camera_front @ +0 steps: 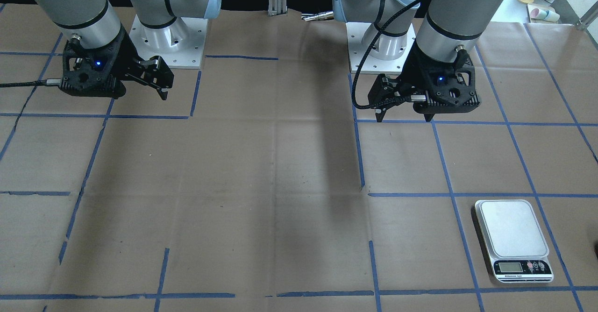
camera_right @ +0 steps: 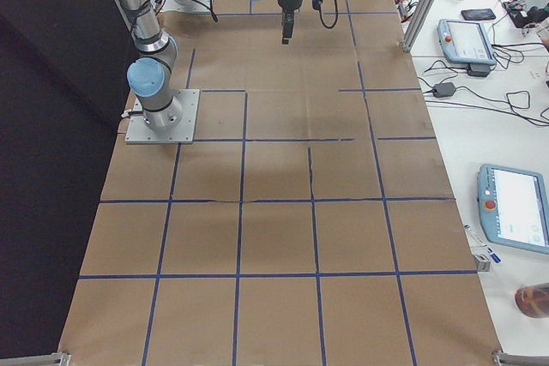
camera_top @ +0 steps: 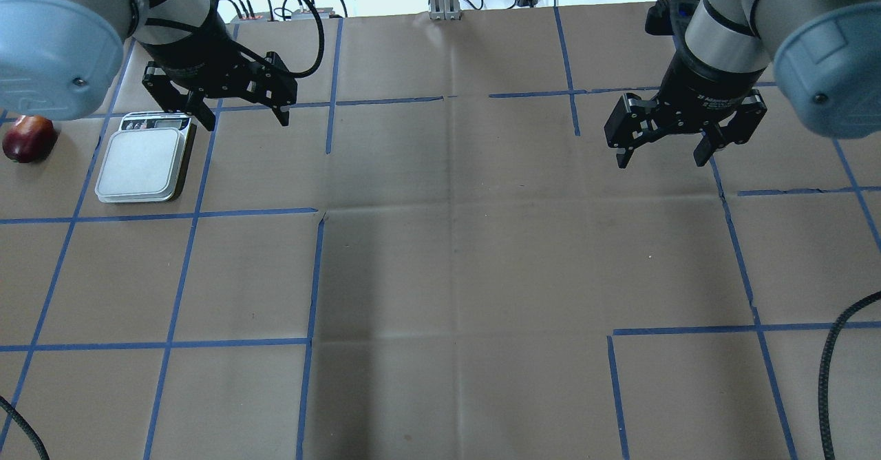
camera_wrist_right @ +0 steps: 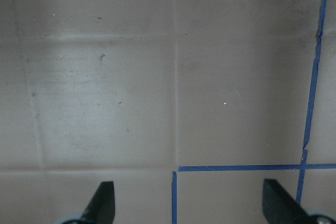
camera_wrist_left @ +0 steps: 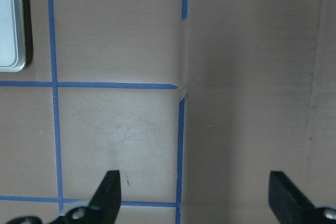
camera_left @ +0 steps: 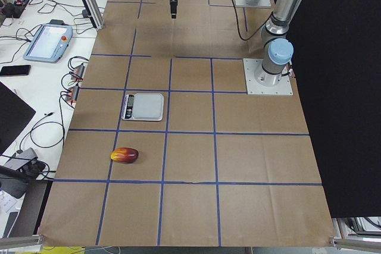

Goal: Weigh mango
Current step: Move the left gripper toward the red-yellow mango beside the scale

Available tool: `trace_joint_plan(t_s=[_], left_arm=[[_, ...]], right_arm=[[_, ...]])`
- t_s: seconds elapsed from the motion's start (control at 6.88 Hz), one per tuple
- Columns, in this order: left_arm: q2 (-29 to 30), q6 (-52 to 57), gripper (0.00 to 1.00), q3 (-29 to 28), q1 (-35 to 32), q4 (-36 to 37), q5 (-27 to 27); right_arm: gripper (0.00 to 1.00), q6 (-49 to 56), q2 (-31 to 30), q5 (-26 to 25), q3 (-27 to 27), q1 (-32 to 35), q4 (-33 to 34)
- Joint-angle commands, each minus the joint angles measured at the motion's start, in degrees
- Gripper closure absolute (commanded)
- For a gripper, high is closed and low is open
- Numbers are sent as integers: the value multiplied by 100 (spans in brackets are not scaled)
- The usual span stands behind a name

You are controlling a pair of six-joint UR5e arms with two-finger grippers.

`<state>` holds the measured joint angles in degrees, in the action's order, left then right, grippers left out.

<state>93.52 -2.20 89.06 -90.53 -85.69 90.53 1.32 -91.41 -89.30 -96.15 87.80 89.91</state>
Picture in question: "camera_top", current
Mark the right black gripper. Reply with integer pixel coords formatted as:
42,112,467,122
604,61,768,170

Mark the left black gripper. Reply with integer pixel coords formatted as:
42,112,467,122
142,25,298,132

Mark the red mango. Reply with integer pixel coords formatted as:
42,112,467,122
2,115,59,164

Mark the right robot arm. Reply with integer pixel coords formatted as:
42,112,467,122
604,0,880,169

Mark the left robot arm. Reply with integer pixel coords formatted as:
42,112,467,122
1,0,302,130

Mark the silver kitchen scale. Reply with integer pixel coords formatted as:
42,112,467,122
94,112,194,204

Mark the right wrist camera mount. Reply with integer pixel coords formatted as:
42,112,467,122
644,0,702,39

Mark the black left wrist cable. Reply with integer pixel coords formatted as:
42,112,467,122
227,0,326,80

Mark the black braided cable right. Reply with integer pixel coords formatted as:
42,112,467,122
818,291,881,460

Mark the black braided cable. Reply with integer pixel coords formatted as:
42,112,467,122
818,291,881,460
0,397,50,460

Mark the black braided cable left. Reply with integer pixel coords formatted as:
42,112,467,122
0,397,50,460

